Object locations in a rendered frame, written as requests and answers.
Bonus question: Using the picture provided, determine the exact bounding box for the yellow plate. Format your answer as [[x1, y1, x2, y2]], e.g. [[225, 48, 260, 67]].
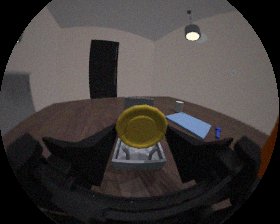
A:
[[115, 106, 167, 149]]

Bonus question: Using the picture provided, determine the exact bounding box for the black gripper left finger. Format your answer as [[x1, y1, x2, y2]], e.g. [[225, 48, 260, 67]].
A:
[[41, 123, 117, 187]]

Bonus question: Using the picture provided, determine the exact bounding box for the white cylinder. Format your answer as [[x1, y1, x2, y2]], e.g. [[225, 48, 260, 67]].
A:
[[174, 101, 184, 112]]

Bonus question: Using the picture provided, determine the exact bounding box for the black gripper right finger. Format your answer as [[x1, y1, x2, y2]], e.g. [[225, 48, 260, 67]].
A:
[[165, 124, 232, 184]]

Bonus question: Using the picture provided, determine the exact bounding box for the light blue flat mat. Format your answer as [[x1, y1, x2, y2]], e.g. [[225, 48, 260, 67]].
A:
[[165, 112, 211, 141]]

